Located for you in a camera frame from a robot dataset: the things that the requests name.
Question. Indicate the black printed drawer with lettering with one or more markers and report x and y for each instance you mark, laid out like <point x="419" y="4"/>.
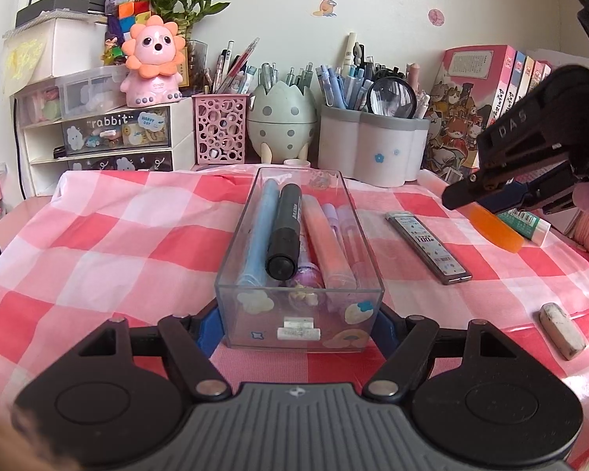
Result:
<point x="115" y="130"/>

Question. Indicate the black flat box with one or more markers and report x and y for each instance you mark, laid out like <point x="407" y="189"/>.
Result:
<point x="64" y="5"/>

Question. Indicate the green bamboo plant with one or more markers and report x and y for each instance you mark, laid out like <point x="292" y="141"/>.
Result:
<point x="186" y="2"/>

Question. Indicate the purple patterned pen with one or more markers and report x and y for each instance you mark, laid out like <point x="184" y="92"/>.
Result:
<point x="305" y="274"/>

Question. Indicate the white green glue stick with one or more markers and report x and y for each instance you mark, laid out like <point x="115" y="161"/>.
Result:
<point x="532" y="229"/>

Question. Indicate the pink spine book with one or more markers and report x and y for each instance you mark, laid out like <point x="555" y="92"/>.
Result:
<point x="541" y="73"/>

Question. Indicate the pink perforated pen holder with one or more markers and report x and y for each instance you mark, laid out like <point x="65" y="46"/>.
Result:
<point x="221" y="130"/>

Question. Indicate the clear plastic stationery box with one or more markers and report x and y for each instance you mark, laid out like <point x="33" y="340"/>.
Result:
<point x="358" y="326"/>

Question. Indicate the blue highlighter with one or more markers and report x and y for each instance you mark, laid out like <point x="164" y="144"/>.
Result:
<point x="260" y="235"/>

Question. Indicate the orange animal wall sticker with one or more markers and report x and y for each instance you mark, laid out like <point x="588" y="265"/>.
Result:
<point x="325" y="7"/>

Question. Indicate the magnifying glass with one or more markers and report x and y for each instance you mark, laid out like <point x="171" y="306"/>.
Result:
<point x="391" y="98"/>

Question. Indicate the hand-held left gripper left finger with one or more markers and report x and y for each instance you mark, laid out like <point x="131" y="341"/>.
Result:
<point x="208" y="331"/>

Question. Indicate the white storage box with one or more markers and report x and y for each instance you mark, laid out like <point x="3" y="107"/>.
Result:
<point x="73" y="44"/>

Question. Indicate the purple highlighter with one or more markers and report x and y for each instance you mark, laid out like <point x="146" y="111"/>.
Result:
<point x="353" y="245"/>

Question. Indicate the pink round wall sticker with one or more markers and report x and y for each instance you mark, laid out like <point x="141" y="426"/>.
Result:
<point x="436" y="16"/>

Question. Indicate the pink white checkered tablecloth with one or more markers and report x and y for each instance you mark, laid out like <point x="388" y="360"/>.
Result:
<point x="103" y="255"/>

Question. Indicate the pink highlighter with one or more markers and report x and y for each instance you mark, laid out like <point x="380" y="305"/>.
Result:
<point x="324" y="240"/>

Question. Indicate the grey egg-shaped pen holder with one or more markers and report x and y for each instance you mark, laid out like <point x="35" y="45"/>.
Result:
<point x="280" y="125"/>

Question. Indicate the small clear storage drawer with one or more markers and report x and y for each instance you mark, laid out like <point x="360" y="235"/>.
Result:
<point x="39" y="103"/>

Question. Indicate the bundle of grey pens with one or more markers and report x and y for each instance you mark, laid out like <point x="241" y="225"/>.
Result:
<point x="294" y="78"/>

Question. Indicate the white flower-shaped pen holder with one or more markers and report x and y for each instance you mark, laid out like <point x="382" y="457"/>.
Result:
<point x="368" y="157"/>

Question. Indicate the black marker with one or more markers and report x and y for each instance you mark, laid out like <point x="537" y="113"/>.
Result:
<point x="284" y="235"/>

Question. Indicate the bundle of red black pens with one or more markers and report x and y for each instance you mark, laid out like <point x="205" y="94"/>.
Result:
<point x="230" y="68"/>

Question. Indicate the grey pencil lead case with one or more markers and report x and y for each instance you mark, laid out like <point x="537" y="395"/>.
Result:
<point x="429" y="248"/>

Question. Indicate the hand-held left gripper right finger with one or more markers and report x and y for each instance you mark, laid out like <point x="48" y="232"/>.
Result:
<point x="384" y="331"/>

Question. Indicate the cream spine book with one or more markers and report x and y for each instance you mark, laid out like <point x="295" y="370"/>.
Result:
<point x="526" y="78"/>

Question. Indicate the dirty white eraser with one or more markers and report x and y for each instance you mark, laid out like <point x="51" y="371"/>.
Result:
<point x="562" y="328"/>

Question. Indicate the bundle of blue white pens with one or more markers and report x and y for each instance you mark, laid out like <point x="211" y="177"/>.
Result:
<point x="341" y="83"/>

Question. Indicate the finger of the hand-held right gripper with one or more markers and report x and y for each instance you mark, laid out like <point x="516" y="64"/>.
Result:
<point x="554" y="196"/>
<point x="476" y="194"/>

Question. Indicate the glass vase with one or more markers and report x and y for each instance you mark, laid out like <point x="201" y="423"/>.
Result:
<point x="199" y="66"/>

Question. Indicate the wide clear storage drawer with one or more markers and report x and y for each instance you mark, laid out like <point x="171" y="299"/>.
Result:
<point x="91" y="88"/>

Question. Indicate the pink illustrated book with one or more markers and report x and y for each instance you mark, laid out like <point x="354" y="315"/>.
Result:
<point x="464" y="108"/>

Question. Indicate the colourful puzzle cube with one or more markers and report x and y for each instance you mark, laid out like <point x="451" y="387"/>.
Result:
<point x="135" y="12"/>

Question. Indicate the blue spine book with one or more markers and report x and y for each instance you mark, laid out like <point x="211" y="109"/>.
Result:
<point x="513" y="83"/>

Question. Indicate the pink lion toy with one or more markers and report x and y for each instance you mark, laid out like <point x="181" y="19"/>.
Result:
<point x="152" y="59"/>

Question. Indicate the yellow lace paper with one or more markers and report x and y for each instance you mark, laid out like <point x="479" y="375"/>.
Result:
<point x="22" y="64"/>

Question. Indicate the white desktop drawer organizer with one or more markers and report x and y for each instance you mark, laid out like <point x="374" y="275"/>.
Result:
<point x="181" y="130"/>

